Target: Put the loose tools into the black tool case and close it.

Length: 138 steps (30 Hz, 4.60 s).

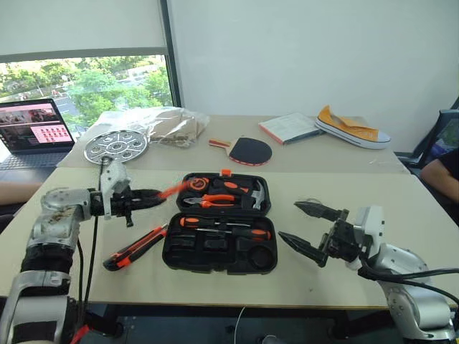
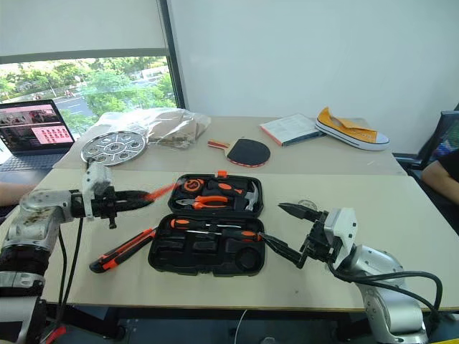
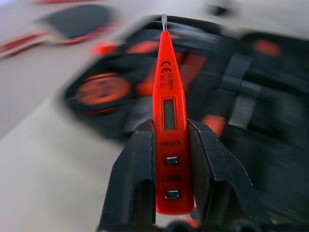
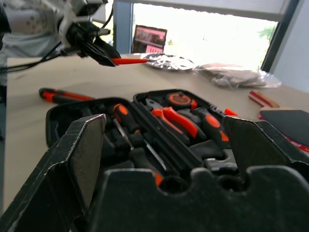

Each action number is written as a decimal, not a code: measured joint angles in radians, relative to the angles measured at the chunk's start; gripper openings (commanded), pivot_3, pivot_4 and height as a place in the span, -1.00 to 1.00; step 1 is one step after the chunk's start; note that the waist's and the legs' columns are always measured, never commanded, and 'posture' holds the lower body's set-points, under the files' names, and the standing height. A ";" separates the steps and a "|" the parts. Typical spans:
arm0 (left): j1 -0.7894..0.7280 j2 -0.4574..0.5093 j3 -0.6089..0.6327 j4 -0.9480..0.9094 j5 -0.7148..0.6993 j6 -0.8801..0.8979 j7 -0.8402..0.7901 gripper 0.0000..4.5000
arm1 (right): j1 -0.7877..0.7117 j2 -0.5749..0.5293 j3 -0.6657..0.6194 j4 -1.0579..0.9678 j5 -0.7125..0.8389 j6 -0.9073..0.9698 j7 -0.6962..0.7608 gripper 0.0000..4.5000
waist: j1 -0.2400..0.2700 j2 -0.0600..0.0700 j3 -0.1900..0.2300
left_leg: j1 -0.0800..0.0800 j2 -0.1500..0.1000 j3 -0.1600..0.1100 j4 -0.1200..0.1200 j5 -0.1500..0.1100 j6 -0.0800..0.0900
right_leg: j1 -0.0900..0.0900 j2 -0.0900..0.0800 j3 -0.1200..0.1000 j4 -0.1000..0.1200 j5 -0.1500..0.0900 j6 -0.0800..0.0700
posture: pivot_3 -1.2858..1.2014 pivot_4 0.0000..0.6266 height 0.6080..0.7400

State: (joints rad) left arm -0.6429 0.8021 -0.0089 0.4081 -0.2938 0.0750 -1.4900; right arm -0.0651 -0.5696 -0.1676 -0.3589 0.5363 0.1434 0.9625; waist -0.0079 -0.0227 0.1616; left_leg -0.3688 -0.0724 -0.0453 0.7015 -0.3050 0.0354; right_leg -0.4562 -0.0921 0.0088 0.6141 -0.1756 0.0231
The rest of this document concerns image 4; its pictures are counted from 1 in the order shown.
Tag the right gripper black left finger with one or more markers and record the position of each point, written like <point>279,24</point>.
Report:
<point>58,174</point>

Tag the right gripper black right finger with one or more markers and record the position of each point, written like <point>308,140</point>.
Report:
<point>256,142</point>

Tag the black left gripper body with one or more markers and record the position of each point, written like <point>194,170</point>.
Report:
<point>80,33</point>

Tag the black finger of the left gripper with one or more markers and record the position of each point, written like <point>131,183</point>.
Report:
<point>99,56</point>
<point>106,48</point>

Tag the slim orange tool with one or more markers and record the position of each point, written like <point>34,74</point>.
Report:
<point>129,61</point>

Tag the black tool with orange grip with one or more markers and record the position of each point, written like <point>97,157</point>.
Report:
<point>212,125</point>

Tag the black plastic tool case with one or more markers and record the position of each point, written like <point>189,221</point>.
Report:
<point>101,113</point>

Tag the table tennis paddle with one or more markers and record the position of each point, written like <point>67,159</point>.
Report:
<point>289,123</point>

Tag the pink lit monitor screen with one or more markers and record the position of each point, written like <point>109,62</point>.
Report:
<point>149,39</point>

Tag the orange black utility knife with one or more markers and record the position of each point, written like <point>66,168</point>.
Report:
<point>62,96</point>

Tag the black white printed plastic bag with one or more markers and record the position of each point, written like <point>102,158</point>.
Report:
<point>166,61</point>

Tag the orange black short screwdriver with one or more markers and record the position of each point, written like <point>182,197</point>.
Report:
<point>122,116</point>

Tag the clear bag of brown items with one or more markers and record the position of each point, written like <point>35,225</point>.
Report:
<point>236,75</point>

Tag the orange black tape measure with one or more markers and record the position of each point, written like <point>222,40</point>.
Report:
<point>179,99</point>

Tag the black screwdriver with orange end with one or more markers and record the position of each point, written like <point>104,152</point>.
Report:
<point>144,162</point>

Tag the black screwdriver with orange collar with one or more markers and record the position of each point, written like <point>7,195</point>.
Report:
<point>144,145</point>

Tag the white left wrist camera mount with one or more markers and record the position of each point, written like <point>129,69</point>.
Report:
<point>72,12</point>

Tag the dark window frame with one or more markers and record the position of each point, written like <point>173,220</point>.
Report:
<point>277,36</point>

